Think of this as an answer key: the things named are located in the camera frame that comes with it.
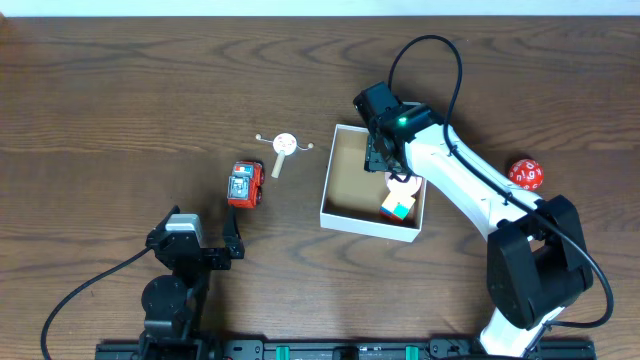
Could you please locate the white toy duck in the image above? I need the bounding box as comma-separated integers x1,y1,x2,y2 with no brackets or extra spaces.
385,172,423,196

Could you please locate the colourful puzzle cube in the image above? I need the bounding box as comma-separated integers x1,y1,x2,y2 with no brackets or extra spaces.
379,192,416,222

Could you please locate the red toy fire truck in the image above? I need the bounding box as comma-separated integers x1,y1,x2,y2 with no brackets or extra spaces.
227,161,265,209

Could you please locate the red polyhedral die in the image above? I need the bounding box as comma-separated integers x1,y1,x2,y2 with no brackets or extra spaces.
508,159,544,191

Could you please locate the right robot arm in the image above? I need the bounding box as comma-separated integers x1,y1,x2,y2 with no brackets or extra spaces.
319,83,594,357

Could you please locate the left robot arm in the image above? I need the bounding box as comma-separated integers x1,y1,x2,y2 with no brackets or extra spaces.
136,206,234,360

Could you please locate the white cardboard box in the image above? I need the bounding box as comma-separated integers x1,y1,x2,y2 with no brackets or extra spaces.
320,124,426,242

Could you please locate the wooden pig rattle drum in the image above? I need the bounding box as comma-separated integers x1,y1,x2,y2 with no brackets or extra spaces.
255,133,315,178

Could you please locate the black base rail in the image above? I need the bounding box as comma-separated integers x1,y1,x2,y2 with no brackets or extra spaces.
94,337,597,360

